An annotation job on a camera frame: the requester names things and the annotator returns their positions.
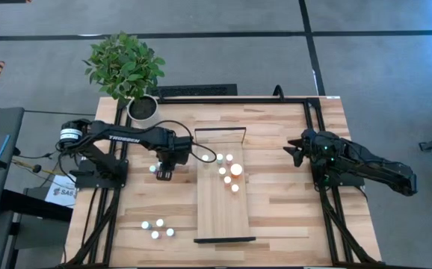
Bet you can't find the black floor vent mat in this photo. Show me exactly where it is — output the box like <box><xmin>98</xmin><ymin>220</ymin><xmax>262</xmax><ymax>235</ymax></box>
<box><xmin>146</xmin><ymin>83</ymin><xmax>238</xmax><ymax>98</ymax></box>

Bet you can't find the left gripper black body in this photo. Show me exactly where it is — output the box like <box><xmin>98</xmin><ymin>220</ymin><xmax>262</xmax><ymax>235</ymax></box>
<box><xmin>155</xmin><ymin>136</ymin><xmax>194</xmax><ymax>182</ymax></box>

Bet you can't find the white printed paper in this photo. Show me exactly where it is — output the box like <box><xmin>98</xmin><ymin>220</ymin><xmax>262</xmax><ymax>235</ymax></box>
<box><xmin>45</xmin><ymin>174</ymin><xmax>78</xmax><ymax>208</ymax></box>

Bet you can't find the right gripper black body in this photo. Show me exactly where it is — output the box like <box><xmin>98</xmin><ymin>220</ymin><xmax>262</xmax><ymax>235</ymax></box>
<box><xmin>300</xmin><ymin>128</ymin><xmax>330</xmax><ymax>170</ymax></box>

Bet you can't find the large orange medicine bottle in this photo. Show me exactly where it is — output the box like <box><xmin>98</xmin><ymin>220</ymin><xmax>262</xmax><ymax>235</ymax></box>
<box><xmin>229</xmin><ymin>163</ymin><xmax>244</xmax><ymax>179</ymax></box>

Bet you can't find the wooden shelf with black frame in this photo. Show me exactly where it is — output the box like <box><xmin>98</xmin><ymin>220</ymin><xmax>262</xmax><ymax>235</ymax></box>
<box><xmin>193</xmin><ymin>126</ymin><xmax>257</xmax><ymax>244</ymax></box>

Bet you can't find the green plant in white pot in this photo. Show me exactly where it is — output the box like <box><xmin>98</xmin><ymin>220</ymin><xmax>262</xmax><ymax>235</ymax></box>
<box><xmin>82</xmin><ymin>31</ymin><xmax>167</xmax><ymax>130</ymax></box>

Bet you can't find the black board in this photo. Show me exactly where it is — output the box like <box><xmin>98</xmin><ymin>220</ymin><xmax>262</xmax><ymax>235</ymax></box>
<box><xmin>0</xmin><ymin>188</ymin><xmax>74</xmax><ymax>223</ymax></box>

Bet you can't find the black arched bracket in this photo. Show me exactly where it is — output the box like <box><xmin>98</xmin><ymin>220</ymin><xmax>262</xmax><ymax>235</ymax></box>
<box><xmin>272</xmin><ymin>84</ymin><xmax>286</xmax><ymax>102</ymax></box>

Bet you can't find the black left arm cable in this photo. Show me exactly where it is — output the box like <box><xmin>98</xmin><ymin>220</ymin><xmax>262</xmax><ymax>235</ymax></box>
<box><xmin>137</xmin><ymin>119</ymin><xmax>218</xmax><ymax>164</ymax></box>

